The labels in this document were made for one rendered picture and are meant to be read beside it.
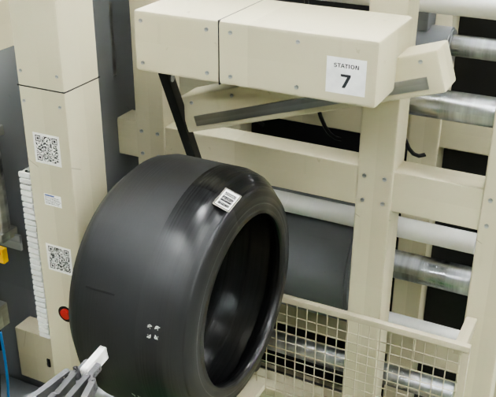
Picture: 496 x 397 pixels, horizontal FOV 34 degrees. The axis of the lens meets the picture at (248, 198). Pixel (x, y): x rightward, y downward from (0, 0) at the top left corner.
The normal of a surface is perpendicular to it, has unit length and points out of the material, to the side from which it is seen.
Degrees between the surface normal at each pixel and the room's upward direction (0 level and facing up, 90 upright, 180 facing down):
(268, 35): 90
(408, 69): 90
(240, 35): 90
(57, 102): 90
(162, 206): 25
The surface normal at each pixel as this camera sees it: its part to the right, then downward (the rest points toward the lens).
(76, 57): 0.90, 0.20
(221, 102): -0.44, 0.40
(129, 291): -0.39, -0.07
